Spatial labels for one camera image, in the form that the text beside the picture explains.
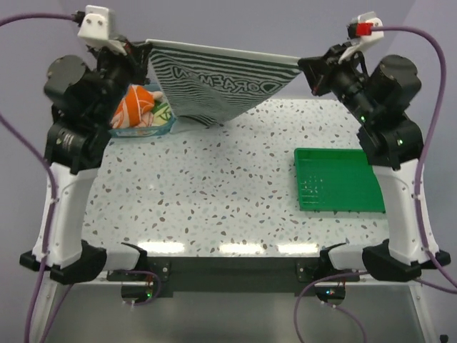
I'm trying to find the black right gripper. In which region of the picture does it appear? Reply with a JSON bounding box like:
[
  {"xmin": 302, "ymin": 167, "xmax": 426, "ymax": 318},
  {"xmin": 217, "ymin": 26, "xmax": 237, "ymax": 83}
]
[{"xmin": 303, "ymin": 39, "xmax": 381, "ymax": 124}]

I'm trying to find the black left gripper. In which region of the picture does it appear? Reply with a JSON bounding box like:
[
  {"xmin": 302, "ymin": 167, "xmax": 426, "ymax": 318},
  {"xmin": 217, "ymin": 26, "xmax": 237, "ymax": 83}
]
[{"xmin": 84, "ymin": 32, "xmax": 148, "ymax": 126}]

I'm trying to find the green white striped towel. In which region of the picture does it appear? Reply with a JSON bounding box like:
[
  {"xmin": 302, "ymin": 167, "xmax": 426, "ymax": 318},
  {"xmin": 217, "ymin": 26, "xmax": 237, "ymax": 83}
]
[{"xmin": 148, "ymin": 39, "xmax": 301, "ymax": 126}]

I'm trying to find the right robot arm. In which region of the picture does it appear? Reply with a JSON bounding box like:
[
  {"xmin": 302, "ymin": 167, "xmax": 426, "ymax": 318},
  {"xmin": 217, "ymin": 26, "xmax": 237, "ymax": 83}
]
[{"xmin": 298, "ymin": 44, "xmax": 451, "ymax": 282}]

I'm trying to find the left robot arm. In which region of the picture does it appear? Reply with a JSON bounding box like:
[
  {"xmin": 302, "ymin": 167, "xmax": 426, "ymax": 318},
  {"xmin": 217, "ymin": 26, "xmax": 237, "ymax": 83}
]
[{"xmin": 19, "ymin": 41, "xmax": 152, "ymax": 285}]

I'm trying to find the orange white towel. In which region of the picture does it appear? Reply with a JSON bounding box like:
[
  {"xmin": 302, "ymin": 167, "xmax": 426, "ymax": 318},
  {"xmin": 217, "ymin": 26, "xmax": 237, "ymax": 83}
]
[{"xmin": 111, "ymin": 85, "xmax": 155, "ymax": 129}]

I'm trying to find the cream white towel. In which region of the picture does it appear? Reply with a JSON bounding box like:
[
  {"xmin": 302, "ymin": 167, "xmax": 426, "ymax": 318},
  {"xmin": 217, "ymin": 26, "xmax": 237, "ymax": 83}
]
[{"xmin": 134, "ymin": 90, "xmax": 171, "ymax": 128}]

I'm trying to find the teal plastic laundry basket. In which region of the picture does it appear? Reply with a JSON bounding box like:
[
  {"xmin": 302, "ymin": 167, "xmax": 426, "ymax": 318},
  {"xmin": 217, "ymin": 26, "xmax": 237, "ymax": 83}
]
[{"xmin": 111, "ymin": 81, "xmax": 175, "ymax": 139}]

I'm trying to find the green plastic tray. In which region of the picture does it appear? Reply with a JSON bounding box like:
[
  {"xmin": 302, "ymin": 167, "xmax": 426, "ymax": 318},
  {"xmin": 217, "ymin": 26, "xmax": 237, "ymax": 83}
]
[{"xmin": 294, "ymin": 148, "xmax": 385, "ymax": 213}]

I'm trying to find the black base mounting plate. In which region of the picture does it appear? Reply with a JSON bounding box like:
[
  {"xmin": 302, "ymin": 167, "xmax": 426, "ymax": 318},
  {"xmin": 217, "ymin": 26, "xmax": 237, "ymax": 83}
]
[{"xmin": 106, "ymin": 256, "xmax": 361, "ymax": 299}]

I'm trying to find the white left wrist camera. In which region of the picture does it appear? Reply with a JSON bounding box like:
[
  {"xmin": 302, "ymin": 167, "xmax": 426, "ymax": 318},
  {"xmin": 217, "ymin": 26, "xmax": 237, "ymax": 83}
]
[{"xmin": 77, "ymin": 5, "xmax": 116, "ymax": 49}]

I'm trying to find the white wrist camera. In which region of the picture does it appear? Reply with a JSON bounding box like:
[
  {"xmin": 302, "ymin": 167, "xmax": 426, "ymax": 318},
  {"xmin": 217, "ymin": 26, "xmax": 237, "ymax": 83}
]
[
  {"xmin": 338, "ymin": 11, "xmax": 384, "ymax": 64},
  {"xmin": 77, "ymin": 5, "xmax": 116, "ymax": 49}
]

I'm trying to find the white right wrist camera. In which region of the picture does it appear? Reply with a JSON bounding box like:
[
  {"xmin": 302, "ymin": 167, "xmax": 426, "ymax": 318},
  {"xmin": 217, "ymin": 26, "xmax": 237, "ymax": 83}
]
[{"xmin": 338, "ymin": 11, "xmax": 384, "ymax": 64}]

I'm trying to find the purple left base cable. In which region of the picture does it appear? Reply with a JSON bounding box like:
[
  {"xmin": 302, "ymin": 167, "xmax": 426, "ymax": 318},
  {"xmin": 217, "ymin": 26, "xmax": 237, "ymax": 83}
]
[{"xmin": 121, "ymin": 270, "xmax": 164, "ymax": 307}]

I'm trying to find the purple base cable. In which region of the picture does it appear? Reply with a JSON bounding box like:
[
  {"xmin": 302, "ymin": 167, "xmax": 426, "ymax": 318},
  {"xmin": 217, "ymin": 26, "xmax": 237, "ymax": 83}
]
[
  {"xmin": 296, "ymin": 273, "xmax": 368, "ymax": 343},
  {"xmin": 121, "ymin": 270, "xmax": 164, "ymax": 307}
]

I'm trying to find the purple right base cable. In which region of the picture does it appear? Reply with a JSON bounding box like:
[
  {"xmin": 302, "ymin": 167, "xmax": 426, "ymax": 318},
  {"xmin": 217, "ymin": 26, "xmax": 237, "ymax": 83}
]
[{"xmin": 296, "ymin": 273, "xmax": 368, "ymax": 343}]

